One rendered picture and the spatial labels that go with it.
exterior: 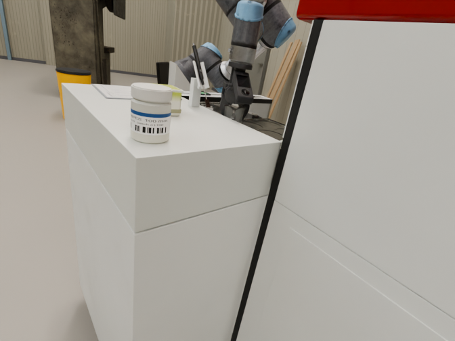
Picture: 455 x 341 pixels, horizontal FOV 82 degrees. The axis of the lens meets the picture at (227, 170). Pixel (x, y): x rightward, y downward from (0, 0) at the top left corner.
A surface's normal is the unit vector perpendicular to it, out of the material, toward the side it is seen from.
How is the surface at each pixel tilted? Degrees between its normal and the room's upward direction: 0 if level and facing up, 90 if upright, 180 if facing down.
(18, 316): 0
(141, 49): 90
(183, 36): 90
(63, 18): 92
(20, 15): 90
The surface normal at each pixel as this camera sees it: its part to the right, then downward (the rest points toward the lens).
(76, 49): 0.18, 0.47
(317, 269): -0.77, 0.14
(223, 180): 0.62, 0.41
